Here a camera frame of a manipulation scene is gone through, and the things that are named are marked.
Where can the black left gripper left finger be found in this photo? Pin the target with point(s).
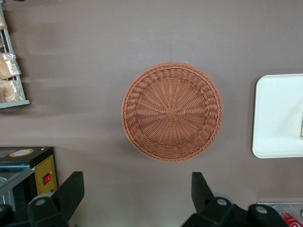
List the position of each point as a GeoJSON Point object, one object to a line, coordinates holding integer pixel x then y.
{"type": "Point", "coordinates": [68, 196]}

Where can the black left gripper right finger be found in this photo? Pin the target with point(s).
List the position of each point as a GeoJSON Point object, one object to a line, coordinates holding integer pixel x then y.
{"type": "Point", "coordinates": [203, 198]}

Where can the round brown wicker basket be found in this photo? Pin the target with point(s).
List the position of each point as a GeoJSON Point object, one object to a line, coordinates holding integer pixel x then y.
{"type": "Point", "coordinates": [171, 112]}

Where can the cream plastic tray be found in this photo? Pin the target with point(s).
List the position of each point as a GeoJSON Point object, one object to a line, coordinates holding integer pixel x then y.
{"type": "Point", "coordinates": [272, 118]}

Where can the tray of packaged snacks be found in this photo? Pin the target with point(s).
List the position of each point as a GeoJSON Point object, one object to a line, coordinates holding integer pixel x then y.
{"type": "Point", "coordinates": [14, 103]}

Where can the black food warmer cabinet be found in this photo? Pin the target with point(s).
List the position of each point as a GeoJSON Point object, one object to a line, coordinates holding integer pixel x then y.
{"type": "Point", "coordinates": [45, 170]}

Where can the clear acrylic bottle rack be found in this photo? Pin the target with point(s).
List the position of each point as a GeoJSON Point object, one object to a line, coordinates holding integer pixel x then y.
{"type": "Point", "coordinates": [267, 206]}

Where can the red cola bottle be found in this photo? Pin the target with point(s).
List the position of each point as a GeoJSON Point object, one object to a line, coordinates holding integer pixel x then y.
{"type": "Point", "coordinates": [292, 220]}

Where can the clear bag of crackers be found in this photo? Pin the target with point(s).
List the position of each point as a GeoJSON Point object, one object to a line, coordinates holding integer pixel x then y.
{"type": "Point", "coordinates": [10, 91]}
{"type": "Point", "coordinates": [8, 66]}

